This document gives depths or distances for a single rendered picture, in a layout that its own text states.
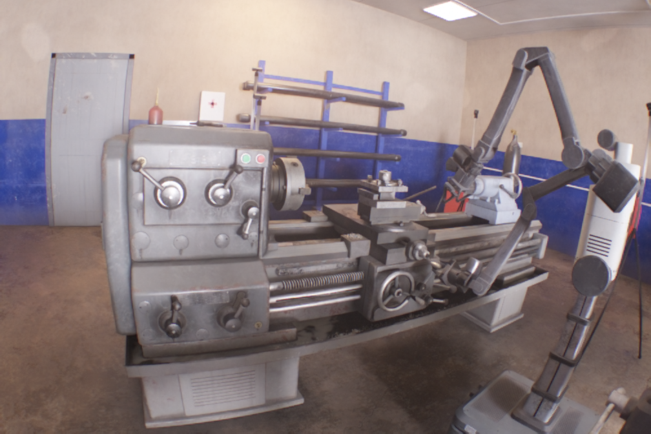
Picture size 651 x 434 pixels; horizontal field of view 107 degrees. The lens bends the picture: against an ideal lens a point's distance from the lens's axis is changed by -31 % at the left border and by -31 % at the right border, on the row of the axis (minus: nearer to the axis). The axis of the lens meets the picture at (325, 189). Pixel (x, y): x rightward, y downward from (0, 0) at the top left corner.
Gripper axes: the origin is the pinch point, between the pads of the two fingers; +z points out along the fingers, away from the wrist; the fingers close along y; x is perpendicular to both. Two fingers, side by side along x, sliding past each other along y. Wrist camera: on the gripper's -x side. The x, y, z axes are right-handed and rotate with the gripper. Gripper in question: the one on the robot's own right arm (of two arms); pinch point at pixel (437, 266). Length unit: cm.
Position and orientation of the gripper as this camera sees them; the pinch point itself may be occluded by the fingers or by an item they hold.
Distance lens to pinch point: 161.7
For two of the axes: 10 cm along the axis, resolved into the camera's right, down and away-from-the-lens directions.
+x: -5.8, -6.7, -4.5
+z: -4.5, -2.0, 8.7
